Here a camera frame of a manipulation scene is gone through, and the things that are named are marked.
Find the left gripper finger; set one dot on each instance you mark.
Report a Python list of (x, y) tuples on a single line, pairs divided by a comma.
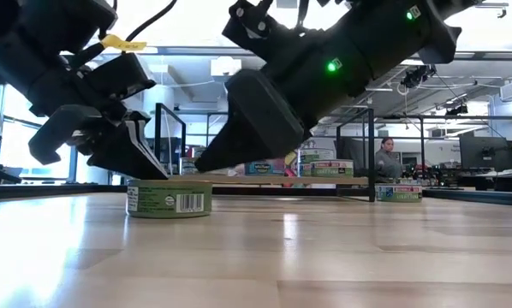
[(123, 154), (59, 132)]

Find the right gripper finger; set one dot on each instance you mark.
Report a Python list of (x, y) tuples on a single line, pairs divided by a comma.
[(260, 128)]

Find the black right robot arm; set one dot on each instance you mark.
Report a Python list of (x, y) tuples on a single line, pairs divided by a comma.
[(393, 38)]

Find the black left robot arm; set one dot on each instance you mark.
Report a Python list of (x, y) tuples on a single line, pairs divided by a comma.
[(46, 30)]

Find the white round column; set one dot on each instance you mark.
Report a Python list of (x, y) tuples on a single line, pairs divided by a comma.
[(159, 96)]

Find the yellow tag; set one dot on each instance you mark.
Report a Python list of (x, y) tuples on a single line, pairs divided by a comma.
[(121, 43)]

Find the white square light box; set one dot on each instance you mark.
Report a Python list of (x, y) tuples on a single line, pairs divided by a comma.
[(226, 66)]

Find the person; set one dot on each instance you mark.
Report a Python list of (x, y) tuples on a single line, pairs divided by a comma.
[(386, 162)]

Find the black computer monitor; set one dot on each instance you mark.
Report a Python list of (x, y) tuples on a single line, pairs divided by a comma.
[(489, 154)]

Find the dark cluttered desk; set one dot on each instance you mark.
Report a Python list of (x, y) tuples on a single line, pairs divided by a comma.
[(504, 181)]

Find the large window with frame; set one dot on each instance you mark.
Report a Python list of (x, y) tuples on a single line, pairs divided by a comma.
[(16, 145)]

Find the wooden shelf with black frame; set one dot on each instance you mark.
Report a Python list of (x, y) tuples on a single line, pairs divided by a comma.
[(281, 180)]

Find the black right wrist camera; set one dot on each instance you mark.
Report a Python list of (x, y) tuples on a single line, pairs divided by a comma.
[(251, 25)]

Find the black dome camera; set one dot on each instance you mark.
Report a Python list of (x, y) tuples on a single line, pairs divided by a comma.
[(416, 77)]

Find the black camera box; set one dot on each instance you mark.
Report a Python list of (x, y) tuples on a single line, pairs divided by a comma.
[(457, 110)]

